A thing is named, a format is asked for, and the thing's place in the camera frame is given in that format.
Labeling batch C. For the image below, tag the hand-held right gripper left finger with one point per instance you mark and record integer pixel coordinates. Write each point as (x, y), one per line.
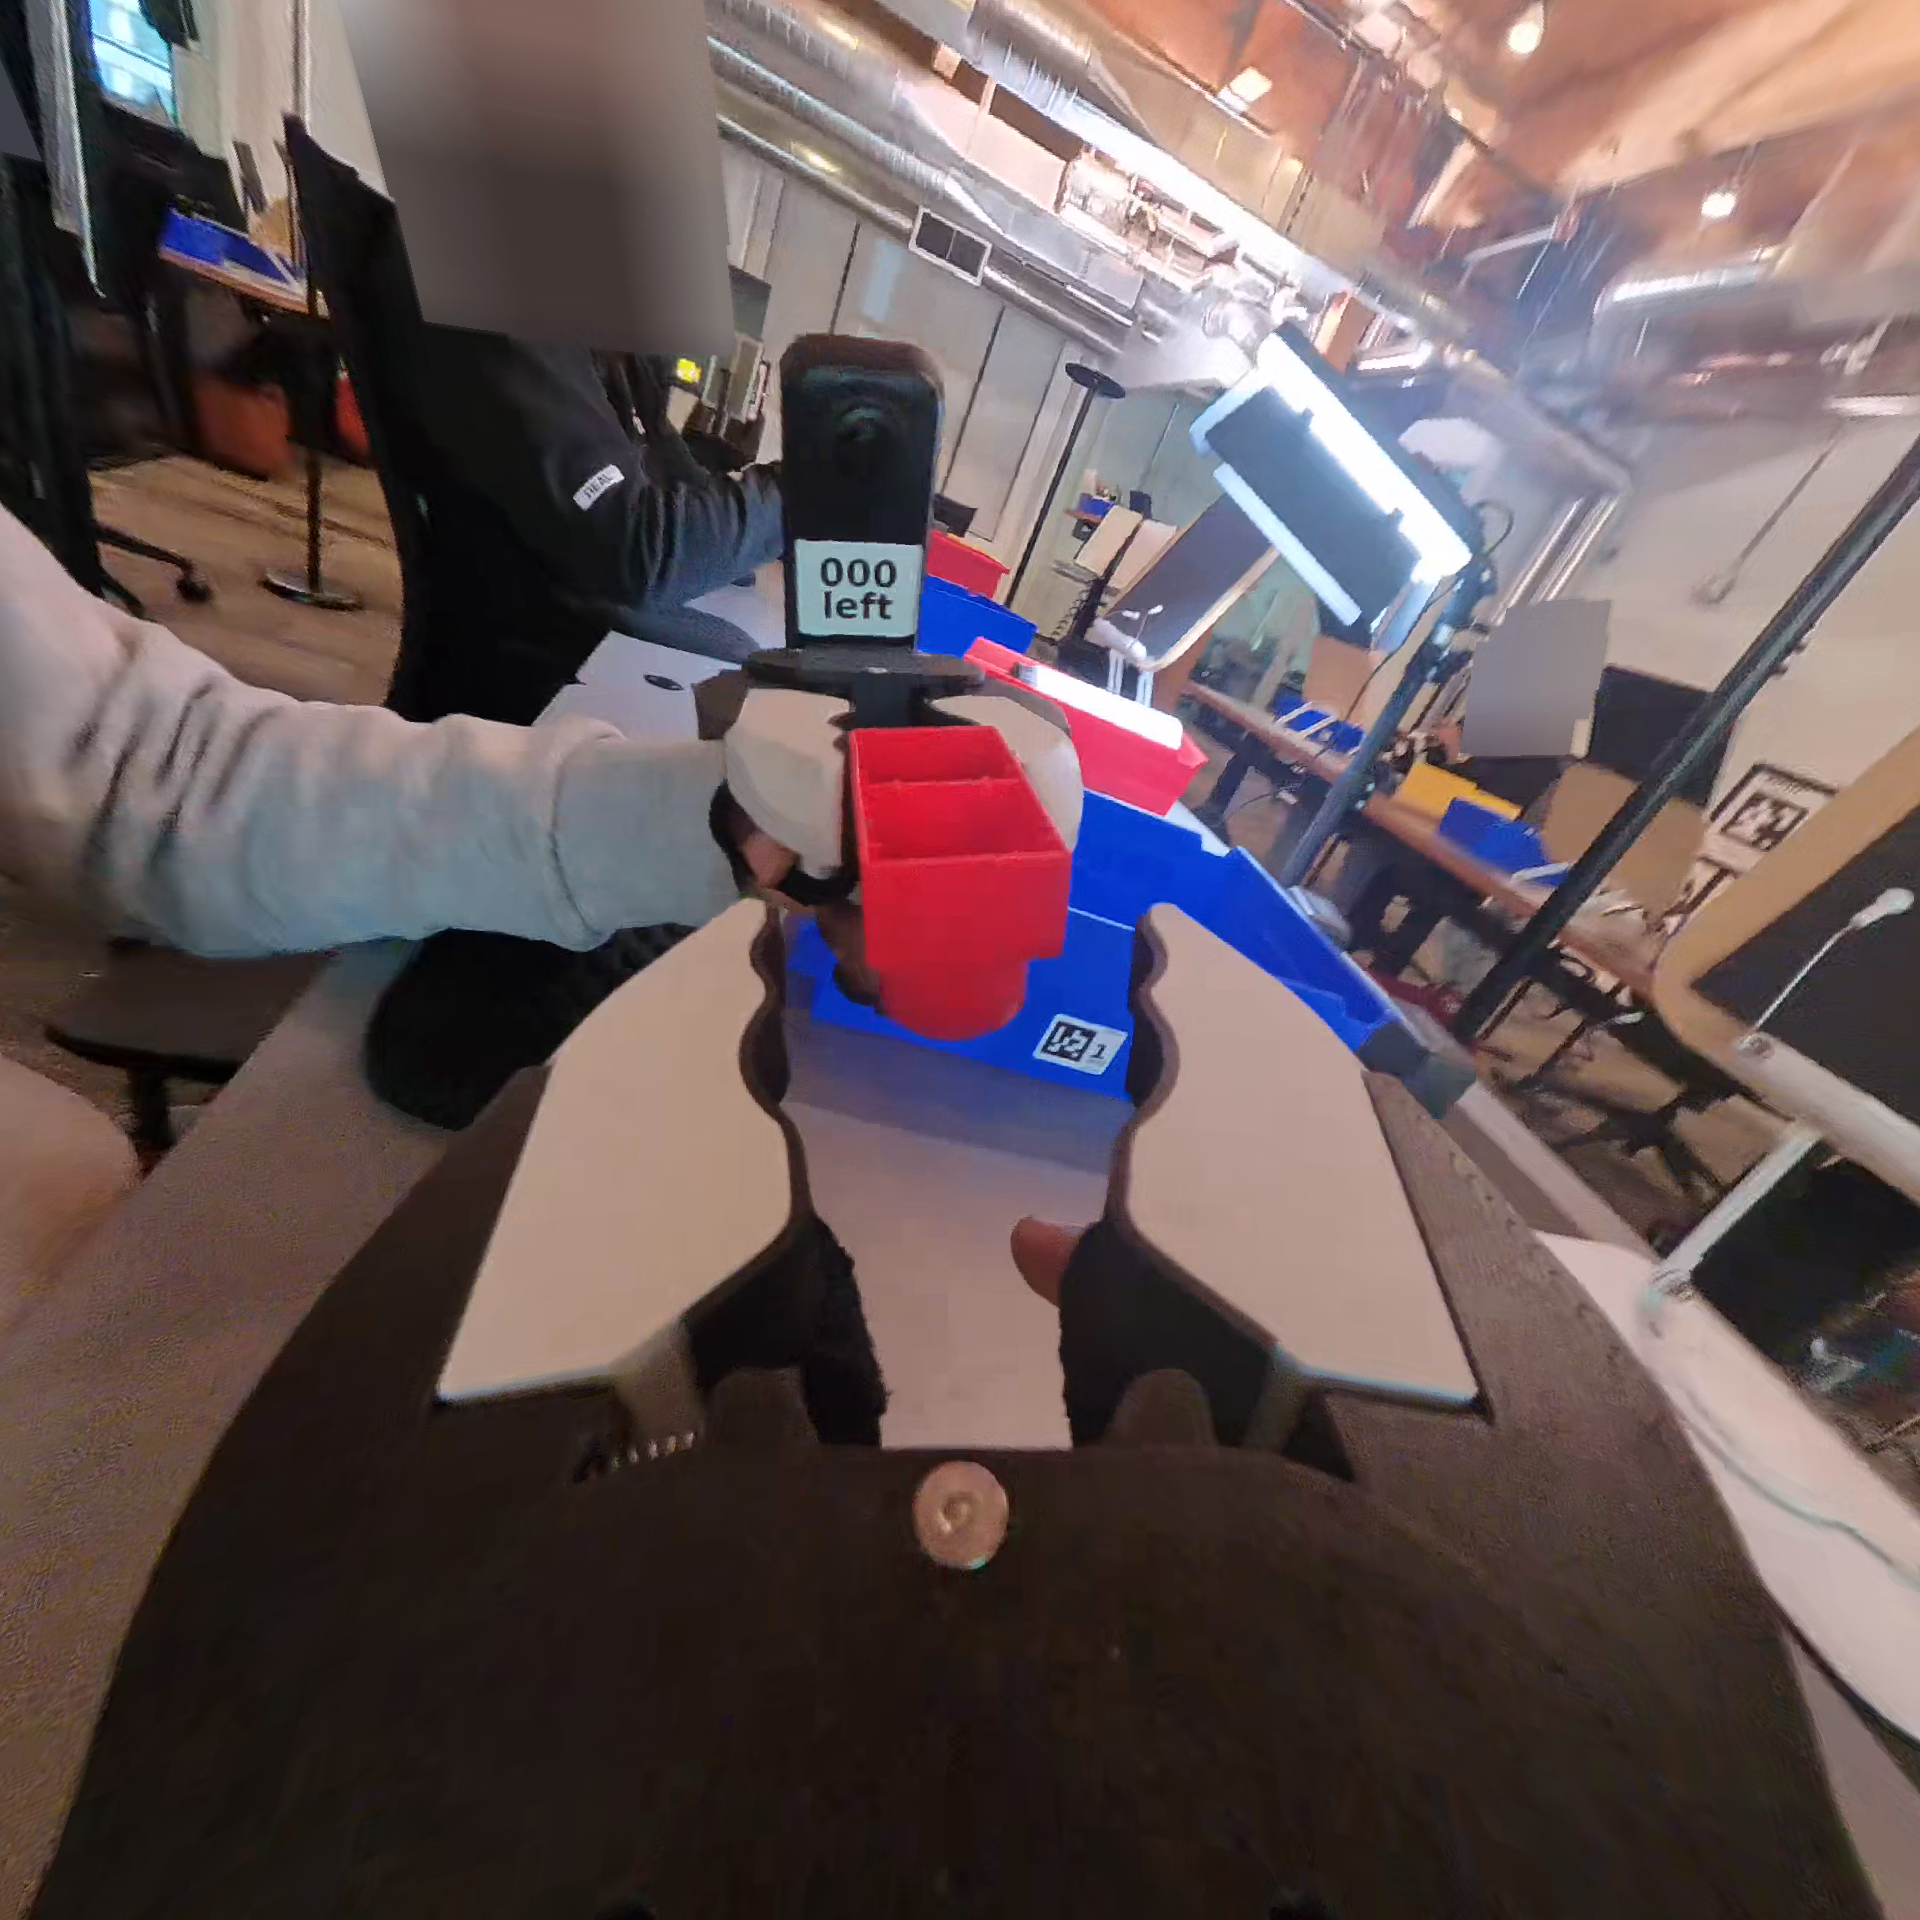
(629, 1171)

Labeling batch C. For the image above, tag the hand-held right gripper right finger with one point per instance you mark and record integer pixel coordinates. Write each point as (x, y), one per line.
(1290, 1201)

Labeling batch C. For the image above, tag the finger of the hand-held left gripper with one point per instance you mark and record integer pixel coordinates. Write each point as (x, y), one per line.
(1050, 764)
(786, 780)

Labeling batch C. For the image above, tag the red plastic bin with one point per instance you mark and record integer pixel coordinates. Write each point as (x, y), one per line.
(1109, 734)

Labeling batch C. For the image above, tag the red plug adapter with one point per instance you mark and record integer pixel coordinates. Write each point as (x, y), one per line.
(961, 884)

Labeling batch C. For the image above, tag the blue plastic bin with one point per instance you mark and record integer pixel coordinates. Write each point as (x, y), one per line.
(1201, 900)

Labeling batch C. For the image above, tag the person's left forearm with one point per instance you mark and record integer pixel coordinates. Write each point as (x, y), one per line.
(375, 825)

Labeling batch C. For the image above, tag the person's right hand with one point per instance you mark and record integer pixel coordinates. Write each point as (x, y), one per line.
(1042, 1257)

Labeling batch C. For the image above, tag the small red storage bin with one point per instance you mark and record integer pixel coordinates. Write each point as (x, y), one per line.
(963, 563)

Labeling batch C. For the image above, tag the medium blue storage bin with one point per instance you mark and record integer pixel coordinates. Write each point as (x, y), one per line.
(968, 618)

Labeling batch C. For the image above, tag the small grey box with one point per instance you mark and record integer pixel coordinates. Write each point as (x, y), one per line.
(1424, 1072)

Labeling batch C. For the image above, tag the black perforated armrest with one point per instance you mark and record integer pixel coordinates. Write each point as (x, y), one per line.
(480, 1036)

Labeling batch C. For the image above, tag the black floor lamp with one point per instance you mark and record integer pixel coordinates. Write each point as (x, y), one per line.
(1072, 451)

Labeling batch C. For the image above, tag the slanted black panel board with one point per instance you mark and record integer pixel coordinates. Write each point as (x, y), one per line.
(1194, 578)

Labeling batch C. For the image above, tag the ceiling air vent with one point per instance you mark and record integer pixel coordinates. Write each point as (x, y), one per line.
(949, 242)

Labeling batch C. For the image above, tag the black light stand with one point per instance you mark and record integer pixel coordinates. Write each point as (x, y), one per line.
(1394, 705)

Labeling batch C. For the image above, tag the LED light panel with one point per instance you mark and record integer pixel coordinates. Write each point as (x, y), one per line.
(1320, 481)

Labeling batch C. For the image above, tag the yellow storage bin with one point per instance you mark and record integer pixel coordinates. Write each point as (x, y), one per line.
(1448, 790)

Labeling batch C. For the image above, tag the small blue storage bin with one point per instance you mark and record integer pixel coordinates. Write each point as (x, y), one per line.
(1493, 836)

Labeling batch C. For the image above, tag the black white marker tag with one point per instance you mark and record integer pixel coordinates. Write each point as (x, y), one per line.
(1769, 818)

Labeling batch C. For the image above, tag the ceiling spot light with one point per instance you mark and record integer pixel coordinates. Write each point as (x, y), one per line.
(1523, 27)
(1716, 202)

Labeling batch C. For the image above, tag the silver ceiling duct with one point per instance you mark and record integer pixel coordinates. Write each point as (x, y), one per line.
(973, 149)

